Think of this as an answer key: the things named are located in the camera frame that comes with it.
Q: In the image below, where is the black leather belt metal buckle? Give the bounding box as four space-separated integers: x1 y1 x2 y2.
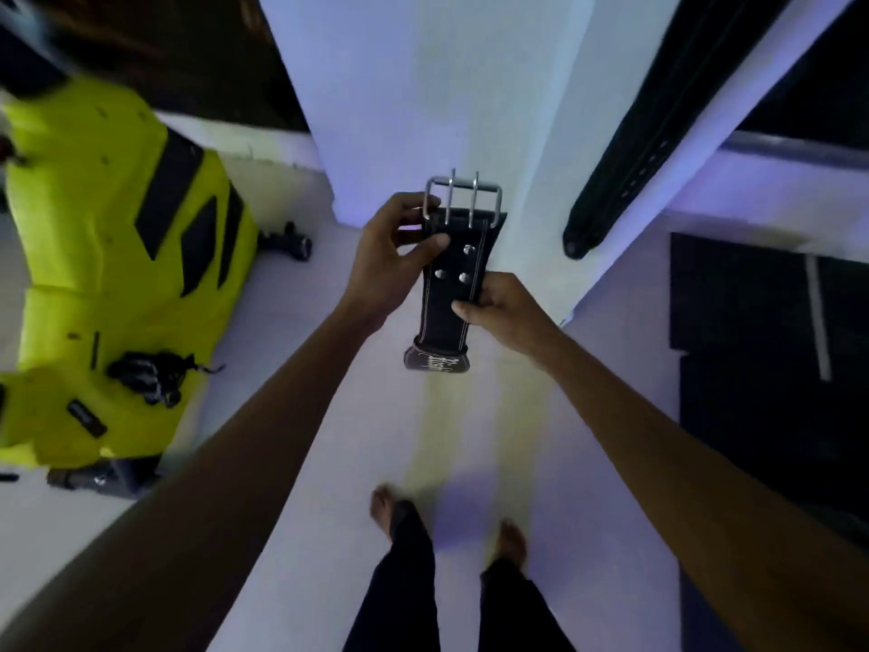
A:
403 170 509 374

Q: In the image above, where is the person's left forearm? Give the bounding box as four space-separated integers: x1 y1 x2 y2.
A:
0 298 385 652

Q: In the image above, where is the small black strap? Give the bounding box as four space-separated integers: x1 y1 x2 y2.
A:
66 399 108 440

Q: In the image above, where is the person's right hand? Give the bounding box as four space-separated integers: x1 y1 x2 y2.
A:
451 271 564 366

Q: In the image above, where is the long black leather belt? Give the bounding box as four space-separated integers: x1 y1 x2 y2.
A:
562 0 797 261

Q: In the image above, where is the dark floor mat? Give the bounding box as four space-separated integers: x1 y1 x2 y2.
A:
669 232 869 537

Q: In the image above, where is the person's foot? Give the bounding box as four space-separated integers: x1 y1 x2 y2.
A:
494 519 529 571
369 484 403 541

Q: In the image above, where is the person's right leg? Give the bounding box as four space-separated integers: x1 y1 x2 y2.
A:
478 558 578 652

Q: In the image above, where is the person's right forearm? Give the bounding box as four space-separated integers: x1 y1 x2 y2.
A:
540 329 869 652

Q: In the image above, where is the person's left leg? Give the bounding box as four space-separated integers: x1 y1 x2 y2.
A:
341 499 442 652

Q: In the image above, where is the person's right foot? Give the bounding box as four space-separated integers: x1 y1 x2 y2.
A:
494 519 529 571

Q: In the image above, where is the person's left hand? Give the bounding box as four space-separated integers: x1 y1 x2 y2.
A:
338 191 452 331

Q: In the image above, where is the person's left foot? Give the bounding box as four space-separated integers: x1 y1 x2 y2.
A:
369 484 403 541

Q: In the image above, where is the yellow and black padded equipment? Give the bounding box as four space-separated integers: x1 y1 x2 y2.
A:
0 74 260 470

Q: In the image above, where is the person's leg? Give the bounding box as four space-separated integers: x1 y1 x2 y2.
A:
478 558 578 652
341 499 442 652

